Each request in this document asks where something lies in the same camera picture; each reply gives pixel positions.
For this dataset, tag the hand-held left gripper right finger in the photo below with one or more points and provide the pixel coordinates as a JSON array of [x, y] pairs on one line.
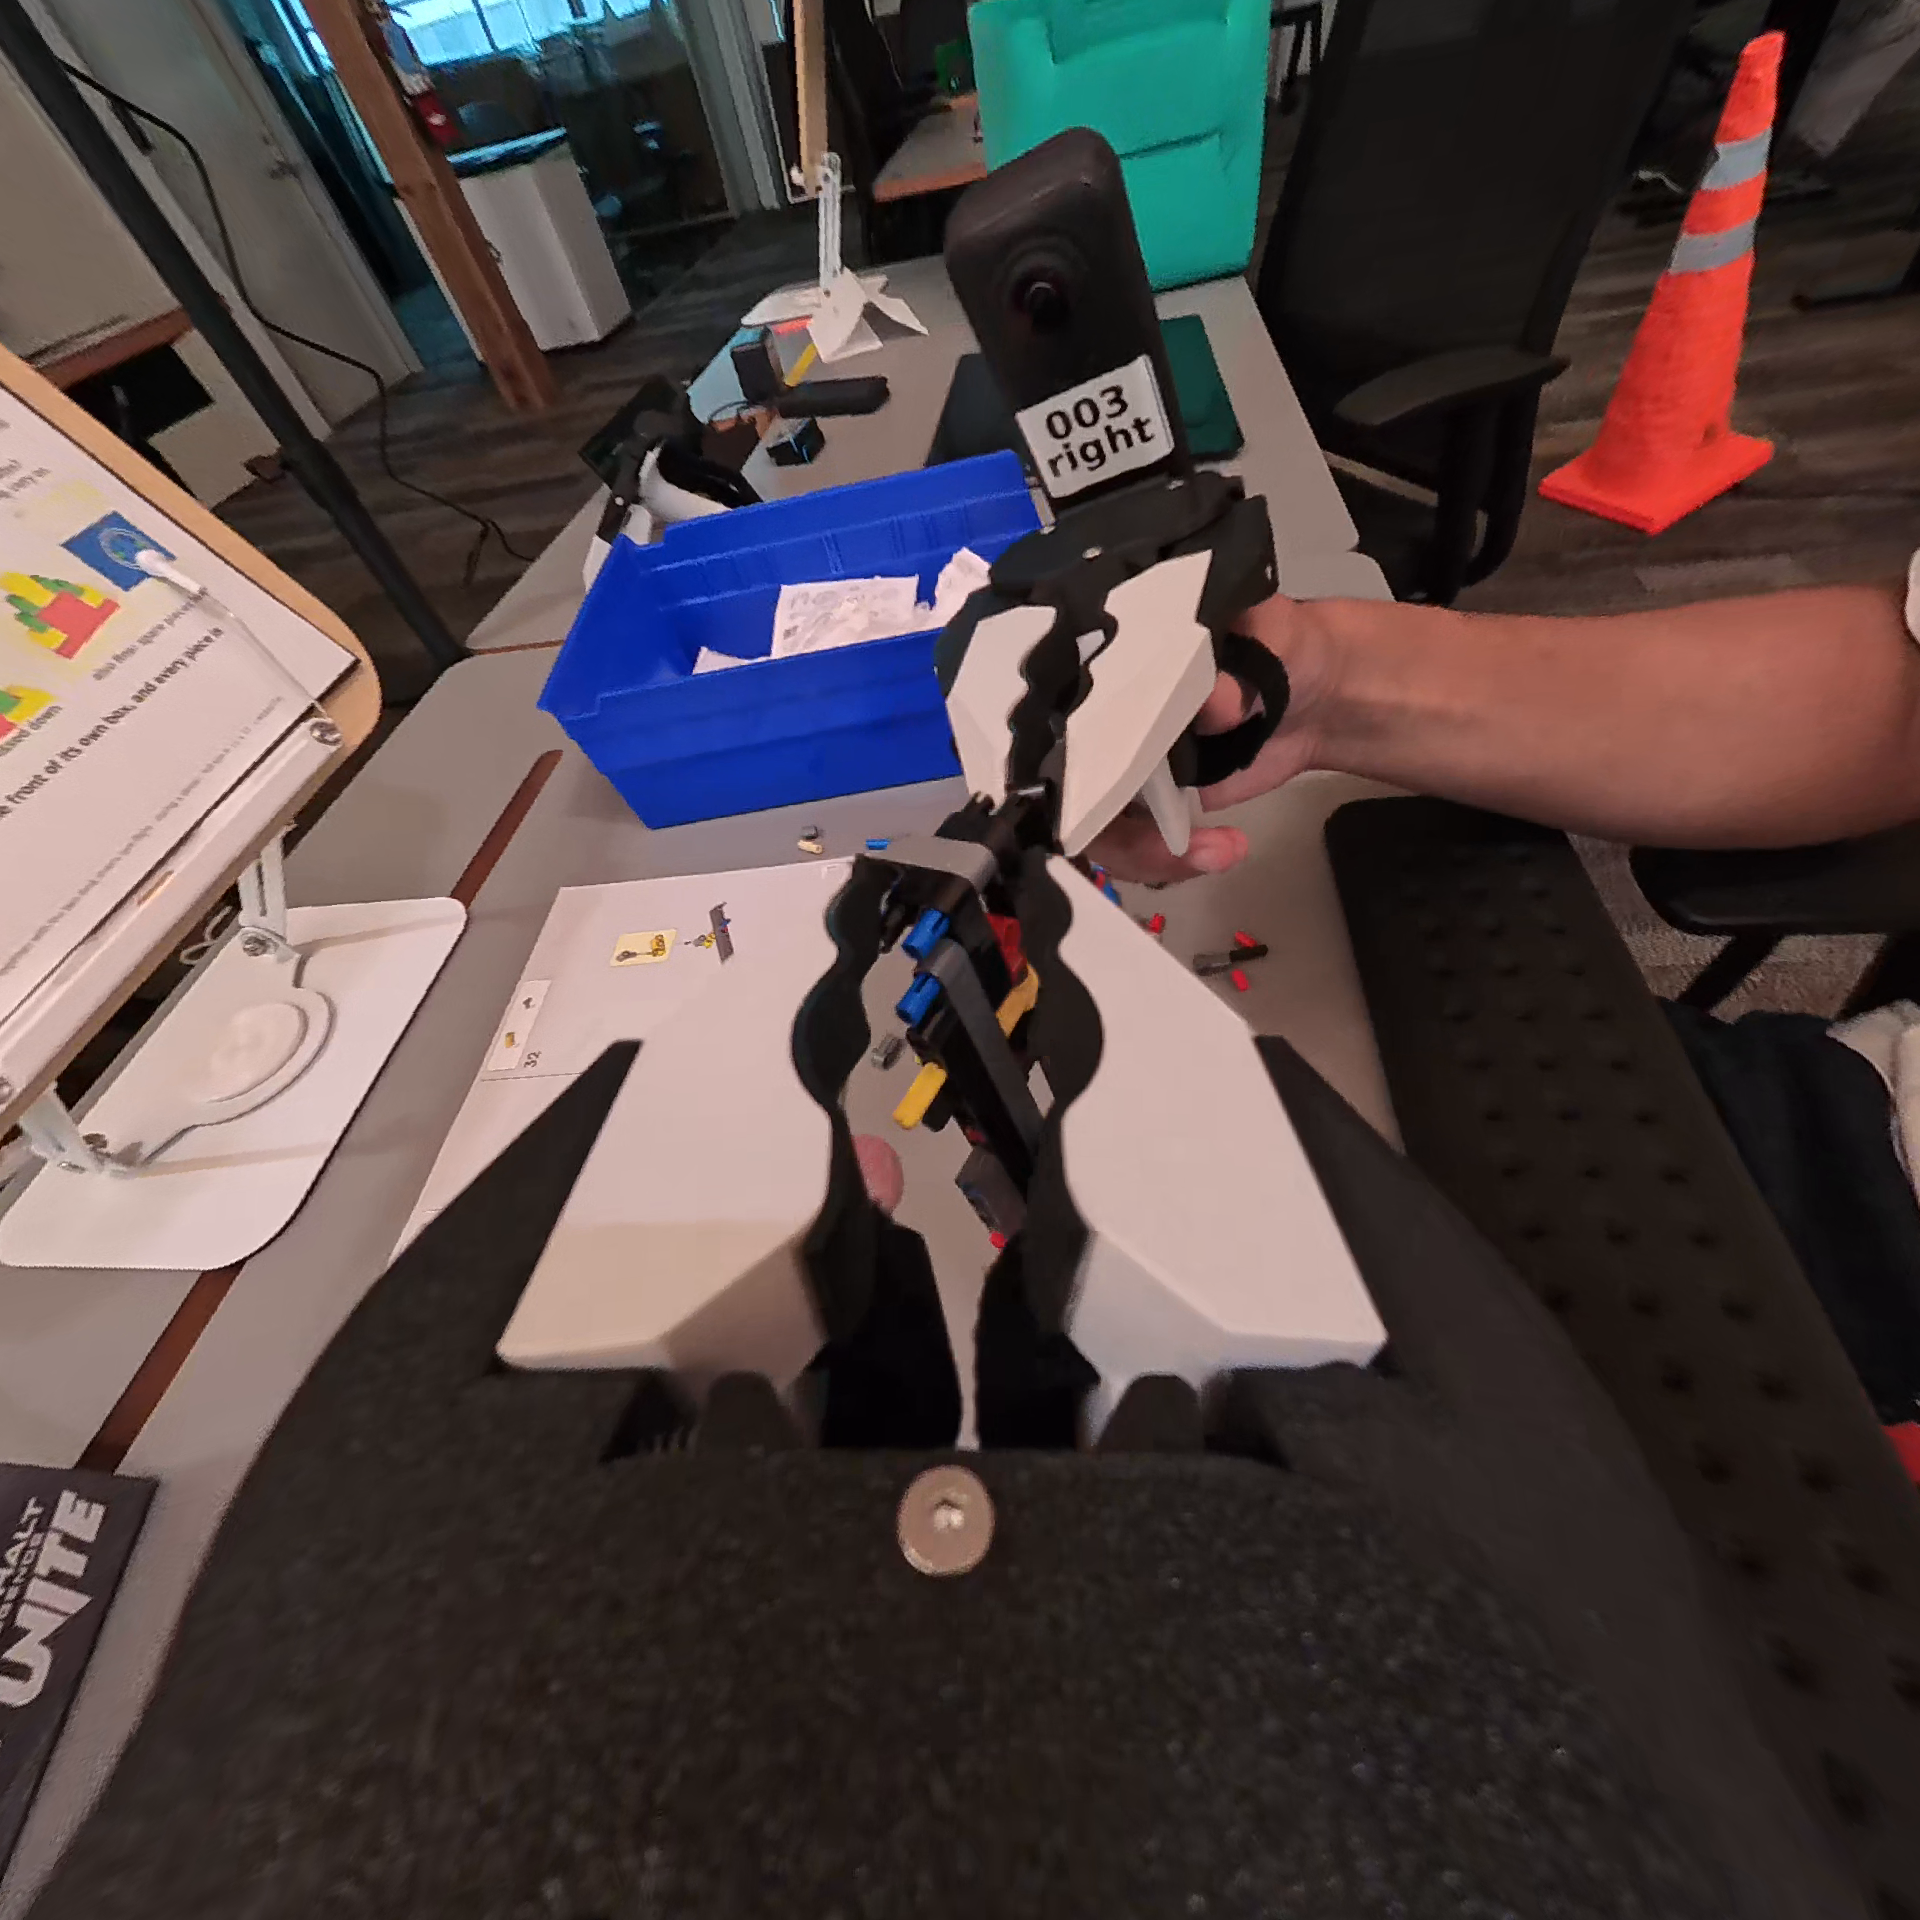
[[1201, 1201]]

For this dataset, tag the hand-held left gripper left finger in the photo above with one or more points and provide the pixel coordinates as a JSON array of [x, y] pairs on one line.
[[692, 1244]]

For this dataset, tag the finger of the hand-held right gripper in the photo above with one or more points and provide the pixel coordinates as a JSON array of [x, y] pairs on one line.
[[1149, 674], [983, 691]]

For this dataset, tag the lego instruction booklet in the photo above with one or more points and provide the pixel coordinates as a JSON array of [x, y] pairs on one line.
[[662, 991]]

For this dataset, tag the partly built lego chassis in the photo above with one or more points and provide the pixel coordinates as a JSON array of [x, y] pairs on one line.
[[967, 1035]]

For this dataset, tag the person's right forearm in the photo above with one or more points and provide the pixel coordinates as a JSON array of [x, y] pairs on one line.
[[1621, 704]]

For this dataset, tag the pile of lego pins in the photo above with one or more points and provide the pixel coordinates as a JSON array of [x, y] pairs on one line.
[[1238, 953]]

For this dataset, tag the lego set box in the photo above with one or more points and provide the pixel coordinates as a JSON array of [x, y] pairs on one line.
[[60, 1606]]

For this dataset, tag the person's right hand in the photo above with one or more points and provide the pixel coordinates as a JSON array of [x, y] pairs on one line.
[[1313, 691]]

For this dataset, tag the clear plastic bag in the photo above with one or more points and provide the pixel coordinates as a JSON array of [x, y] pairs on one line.
[[839, 615]]

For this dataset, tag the dark green folder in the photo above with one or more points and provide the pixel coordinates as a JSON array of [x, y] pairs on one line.
[[1207, 388]]

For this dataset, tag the teal carry bag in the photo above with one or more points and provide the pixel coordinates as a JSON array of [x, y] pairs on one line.
[[1171, 120]]

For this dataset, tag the wooden board desk stand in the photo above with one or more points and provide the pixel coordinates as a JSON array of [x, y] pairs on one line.
[[833, 307]]

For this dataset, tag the blue plastic bin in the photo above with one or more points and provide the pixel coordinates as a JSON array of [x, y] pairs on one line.
[[750, 734]]

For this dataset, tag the black handheld device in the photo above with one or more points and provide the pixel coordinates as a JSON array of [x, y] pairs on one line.
[[833, 399]]

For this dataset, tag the small black blue box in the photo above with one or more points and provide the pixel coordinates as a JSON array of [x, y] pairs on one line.
[[796, 442]]

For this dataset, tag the white black headset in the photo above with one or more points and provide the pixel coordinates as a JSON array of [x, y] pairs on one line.
[[669, 480]]

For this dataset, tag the black mesh office chair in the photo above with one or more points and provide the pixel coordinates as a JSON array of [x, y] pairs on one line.
[[1440, 225]]

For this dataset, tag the black dotted floor mat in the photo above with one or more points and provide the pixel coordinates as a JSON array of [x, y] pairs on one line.
[[1575, 1049]]

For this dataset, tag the white cabinet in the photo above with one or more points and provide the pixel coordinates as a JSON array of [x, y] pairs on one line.
[[547, 241]]

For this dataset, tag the orange traffic cone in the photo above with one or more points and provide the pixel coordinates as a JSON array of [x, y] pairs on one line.
[[1694, 359]]

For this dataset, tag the red fire extinguisher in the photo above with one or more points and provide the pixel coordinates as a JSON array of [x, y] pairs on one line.
[[422, 76]]

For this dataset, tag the black metal bar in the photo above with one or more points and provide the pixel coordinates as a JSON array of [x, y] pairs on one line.
[[270, 406]]

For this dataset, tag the printed instruction sheet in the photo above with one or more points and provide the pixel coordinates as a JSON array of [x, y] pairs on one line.
[[120, 720]]

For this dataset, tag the wooden post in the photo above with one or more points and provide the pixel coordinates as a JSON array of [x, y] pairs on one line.
[[436, 225]]

